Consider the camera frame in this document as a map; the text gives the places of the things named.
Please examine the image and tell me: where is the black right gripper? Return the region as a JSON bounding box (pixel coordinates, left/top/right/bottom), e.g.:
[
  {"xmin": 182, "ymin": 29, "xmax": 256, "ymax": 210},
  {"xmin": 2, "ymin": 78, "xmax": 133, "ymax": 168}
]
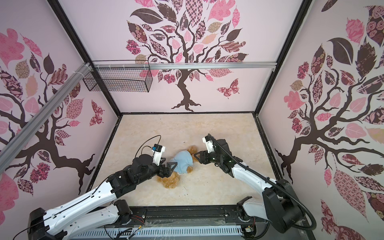
[{"xmin": 194, "ymin": 148, "xmax": 224, "ymax": 165}]

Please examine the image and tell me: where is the light blue bear hoodie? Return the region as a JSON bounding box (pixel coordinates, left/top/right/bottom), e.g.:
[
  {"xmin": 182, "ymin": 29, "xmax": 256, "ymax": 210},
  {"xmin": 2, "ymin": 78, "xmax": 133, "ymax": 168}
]
[{"xmin": 170, "ymin": 150, "xmax": 193, "ymax": 175}]

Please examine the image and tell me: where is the brown teddy bear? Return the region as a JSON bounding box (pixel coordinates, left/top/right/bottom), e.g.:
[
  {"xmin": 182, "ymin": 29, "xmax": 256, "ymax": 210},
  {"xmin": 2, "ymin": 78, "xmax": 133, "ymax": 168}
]
[{"xmin": 156, "ymin": 145, "xmax": 198, "ymax": 189}]

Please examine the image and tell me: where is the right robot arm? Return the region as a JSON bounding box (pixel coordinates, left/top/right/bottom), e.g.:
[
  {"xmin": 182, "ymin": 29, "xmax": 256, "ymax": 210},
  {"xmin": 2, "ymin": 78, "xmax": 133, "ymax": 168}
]
[{"xmin": 195, "ymin": 135, "xmax": 305, "ymax": 233}]

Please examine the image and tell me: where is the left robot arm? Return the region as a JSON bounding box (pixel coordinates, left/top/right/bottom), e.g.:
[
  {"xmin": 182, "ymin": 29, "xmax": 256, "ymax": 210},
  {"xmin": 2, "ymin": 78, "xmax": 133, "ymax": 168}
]
[{"xmin": 27, "ymin": 154, "xmax": 177, "ymax": 240}]

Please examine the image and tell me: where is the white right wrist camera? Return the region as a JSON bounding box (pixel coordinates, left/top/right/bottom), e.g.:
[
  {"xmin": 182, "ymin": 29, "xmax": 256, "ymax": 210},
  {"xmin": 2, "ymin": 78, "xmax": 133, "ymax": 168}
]
[{"xmin": 202, "ymin": 136, "xmax": 215, "ymax": 154}]

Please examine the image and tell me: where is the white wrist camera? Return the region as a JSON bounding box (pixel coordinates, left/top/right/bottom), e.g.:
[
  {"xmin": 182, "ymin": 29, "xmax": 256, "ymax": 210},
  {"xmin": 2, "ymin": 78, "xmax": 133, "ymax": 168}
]
[
  {"xmin": 152, "ymin": 144, "xmax": 166, "ymax": 166},
  {"xmin": 202, "ymin": 136, "xmax": 215, "ymax": 154}
]

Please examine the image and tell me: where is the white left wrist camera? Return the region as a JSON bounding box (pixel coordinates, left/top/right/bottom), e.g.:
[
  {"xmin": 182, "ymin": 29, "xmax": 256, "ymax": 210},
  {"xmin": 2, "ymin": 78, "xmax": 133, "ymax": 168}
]
[{"xmin": 152, "ymin": 144, "xmax": 166, "ymax": 166}]

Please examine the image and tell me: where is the thin black cable left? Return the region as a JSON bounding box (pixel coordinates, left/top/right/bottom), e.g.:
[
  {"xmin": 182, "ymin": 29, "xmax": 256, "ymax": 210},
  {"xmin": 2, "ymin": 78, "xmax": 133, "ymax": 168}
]
[{"xmin": 134, "ymin": 134, "xmax": 163, "ymax": 158}]

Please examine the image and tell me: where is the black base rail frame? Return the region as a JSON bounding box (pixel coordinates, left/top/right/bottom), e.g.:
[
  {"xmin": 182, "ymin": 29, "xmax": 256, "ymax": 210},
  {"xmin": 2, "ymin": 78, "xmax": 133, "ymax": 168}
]
[{"xmin": 55, "ymin": 203, "xmax": 316, "ymax": 240}]

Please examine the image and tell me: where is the white slotted cable duct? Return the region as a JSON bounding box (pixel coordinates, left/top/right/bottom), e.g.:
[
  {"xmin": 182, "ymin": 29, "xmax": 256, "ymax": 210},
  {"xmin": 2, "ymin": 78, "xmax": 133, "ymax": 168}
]
[{"xmin": 73, "ymin": 226, "xmax": 243, "ymax": 240}]

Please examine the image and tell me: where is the aluminium rail back wall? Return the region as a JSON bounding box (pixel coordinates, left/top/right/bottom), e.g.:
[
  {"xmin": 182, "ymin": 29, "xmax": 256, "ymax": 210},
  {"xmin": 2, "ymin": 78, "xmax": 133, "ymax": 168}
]
[{"xmin": 94, "ymin": 62, "xmax": 277, "ymax": 70}]

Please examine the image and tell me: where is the aluminium rail wall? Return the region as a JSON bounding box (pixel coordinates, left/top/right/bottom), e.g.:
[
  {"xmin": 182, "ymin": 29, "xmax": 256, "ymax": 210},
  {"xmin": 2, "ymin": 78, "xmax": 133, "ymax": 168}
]
[
  {"xmin": 1, "ymin": 63, "xmax": 91, "ymax": 173},
  {"xmin": 94, "ymin": 62, "xmax": 277, "ymax": 70}
]

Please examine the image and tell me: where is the black wire basket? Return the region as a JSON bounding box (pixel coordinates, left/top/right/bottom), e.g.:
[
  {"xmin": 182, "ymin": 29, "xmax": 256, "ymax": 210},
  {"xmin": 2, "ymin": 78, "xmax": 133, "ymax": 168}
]
[{"xmin": 83, "ymin": 60, "xmax": 153, "ymax": 93}]

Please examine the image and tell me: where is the black corrugated cable right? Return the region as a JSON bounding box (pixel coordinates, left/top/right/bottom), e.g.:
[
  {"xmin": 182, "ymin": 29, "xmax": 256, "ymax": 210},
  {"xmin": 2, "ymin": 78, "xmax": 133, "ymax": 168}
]
[{"xmin": 206, "ymin": 133, "xmax": 317, "ymax": 231}]

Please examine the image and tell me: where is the aluminium rail left wall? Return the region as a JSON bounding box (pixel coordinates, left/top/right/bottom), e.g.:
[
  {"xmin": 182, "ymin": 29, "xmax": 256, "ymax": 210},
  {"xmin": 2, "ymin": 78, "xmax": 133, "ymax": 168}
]
[{"xmin": 1, "ymin": 63, "xmax": 91, "ymax": 173}]

